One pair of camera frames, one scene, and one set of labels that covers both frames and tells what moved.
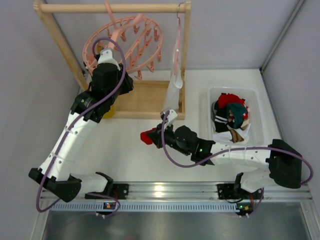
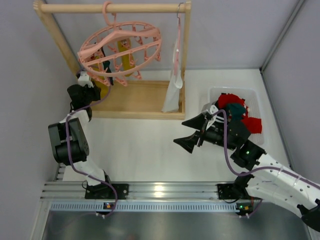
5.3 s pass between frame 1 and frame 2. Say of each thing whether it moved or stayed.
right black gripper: moved
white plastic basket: stayed
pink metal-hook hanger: stayed
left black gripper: moved
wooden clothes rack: stayed
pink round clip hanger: moved
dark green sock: stayed
